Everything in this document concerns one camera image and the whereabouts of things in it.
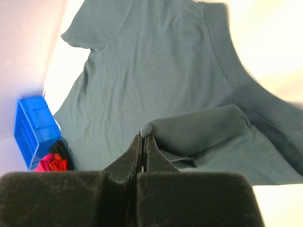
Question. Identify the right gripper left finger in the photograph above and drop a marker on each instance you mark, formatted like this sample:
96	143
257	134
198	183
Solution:
73	198

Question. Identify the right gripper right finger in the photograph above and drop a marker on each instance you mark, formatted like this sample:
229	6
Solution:
167	197

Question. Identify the grey blue t shirt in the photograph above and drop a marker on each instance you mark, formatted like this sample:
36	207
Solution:
168	68

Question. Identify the folded orange t shirt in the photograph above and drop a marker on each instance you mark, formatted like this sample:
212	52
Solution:
58	164

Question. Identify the folded magenta t shirt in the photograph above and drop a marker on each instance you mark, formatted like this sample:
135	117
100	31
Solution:
46	164

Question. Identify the blue plastic divided bin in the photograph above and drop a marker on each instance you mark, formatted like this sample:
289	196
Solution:
35	129

